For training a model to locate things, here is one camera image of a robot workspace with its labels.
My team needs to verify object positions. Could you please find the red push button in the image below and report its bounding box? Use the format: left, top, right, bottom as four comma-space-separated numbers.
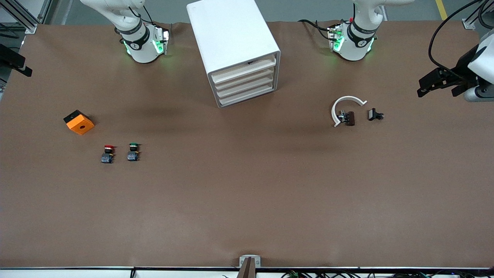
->
101, 145, 116, 164

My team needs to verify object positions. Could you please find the green push button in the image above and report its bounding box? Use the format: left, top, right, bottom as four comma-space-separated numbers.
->
127, 142, 141, 162

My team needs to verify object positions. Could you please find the white curved plastic piece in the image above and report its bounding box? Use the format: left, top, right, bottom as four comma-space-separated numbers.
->
332, 96, 367, 128

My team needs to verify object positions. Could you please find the brown electrical component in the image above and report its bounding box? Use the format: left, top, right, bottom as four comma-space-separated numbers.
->
338, 110, 355, 127

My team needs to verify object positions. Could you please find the orange box with black side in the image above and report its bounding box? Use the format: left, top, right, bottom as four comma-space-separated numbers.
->
63, 110, 95, 136

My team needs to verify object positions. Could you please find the brown table cover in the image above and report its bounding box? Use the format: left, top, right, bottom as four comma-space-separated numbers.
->
0, 21, 494, 269

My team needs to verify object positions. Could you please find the aluminium frame profile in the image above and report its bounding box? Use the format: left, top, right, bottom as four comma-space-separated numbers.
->
462, 0, 494, 31
0, 0, 52, 34

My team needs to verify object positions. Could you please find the black cable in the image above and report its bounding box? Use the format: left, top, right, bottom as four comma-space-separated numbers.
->
129, 5, 156, 27
428, 0, 494, 73
298, 19, 333, 41

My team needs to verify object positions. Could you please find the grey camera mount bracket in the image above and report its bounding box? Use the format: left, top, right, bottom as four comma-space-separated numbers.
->
236, 255, 261, 278

